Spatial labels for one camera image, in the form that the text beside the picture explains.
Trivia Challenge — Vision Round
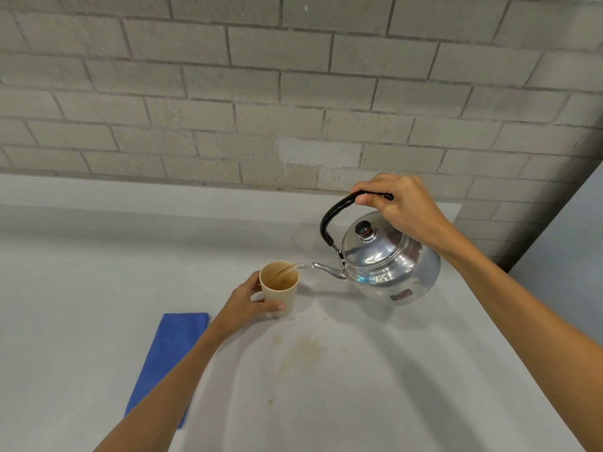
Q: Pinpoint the person's left hand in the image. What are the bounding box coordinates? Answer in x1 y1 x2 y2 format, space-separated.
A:
210 271 287 342

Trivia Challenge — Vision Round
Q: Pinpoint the person's right hand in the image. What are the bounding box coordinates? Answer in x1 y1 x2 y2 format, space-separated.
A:
350 173 456 254

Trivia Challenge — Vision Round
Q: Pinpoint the beige cup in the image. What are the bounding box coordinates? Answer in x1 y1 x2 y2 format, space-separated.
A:
258 261 301 319

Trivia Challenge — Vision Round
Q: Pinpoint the silver metal kettle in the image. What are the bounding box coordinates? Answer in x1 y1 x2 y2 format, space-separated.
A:
295 192 443 307

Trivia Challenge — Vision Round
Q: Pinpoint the person's left forearm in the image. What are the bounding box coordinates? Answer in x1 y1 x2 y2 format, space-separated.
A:
93 323 232 452

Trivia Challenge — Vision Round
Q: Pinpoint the person's right forearm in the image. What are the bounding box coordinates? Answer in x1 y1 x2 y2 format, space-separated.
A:
440 225 603 452

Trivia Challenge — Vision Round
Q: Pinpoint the silver kettle lid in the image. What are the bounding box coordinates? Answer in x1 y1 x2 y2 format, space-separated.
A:
342 211 408 270

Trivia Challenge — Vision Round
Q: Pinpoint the blue folded cloth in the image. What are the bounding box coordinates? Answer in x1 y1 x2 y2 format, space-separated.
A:
123 313 211 430

